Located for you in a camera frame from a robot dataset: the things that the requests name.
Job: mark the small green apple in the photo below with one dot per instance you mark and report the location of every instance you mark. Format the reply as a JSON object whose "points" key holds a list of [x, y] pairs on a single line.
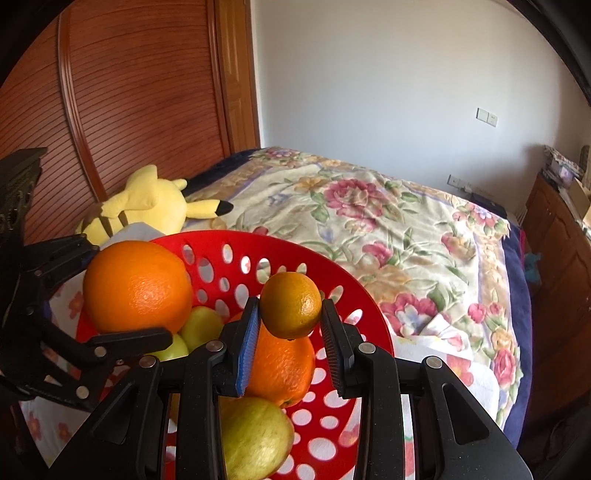
{"points": [[201, 325], [173, 349]]}

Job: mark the white flower print cloth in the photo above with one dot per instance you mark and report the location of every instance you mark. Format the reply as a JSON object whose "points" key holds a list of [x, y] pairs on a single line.
{"points": [[461, 369]]}

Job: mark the floral bedspread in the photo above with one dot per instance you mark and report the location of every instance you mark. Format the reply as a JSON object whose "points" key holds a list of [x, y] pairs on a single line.
{"points": [[369, 207]]}

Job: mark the blue soft item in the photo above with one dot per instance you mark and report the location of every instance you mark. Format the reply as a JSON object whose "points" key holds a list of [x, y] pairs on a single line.
{"points": [[532, 267]]}

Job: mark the large orange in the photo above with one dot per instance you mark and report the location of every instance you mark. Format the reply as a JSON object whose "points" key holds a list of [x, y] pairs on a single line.
{"points": [[281, 369], [138, 286]]}

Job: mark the yellow plush toy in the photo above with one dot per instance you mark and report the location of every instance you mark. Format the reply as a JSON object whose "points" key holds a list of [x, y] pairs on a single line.
{"points": [[152, 203]]}

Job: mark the cardboard box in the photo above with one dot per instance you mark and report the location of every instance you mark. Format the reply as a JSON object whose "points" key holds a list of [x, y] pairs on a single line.
{"points": [[581, 198]]}

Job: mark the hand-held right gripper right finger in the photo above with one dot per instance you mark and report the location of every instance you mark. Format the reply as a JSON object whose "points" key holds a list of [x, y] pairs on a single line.
{"points": [[331, 350]]}

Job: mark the small tangerine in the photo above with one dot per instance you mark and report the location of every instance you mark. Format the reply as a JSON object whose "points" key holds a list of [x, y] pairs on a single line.
{"points": [[291, 304]]}

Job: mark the wooden cabinet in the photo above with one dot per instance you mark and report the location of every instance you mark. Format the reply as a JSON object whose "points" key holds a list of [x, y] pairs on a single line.
{"points": [[554, 230]]}

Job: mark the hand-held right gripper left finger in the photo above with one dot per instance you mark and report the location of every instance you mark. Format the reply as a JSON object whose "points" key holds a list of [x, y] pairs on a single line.
{"points": [[244, 350]]}

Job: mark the white wall socket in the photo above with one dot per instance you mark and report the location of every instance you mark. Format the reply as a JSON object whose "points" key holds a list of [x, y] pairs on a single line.
{"points": [[487, 116]]}

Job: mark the red perforated plastic basket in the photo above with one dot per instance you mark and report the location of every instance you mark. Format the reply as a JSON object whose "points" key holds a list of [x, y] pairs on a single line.
{"points": [[351, 281]]}

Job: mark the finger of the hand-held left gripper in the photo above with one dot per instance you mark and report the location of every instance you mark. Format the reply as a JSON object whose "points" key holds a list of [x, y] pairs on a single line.
{"points": [[129, 341], [64, 256]]}

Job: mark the floral cloth covered boxes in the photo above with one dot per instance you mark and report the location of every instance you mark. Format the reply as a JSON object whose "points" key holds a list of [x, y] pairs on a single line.
{"points": [[561, 166]]}

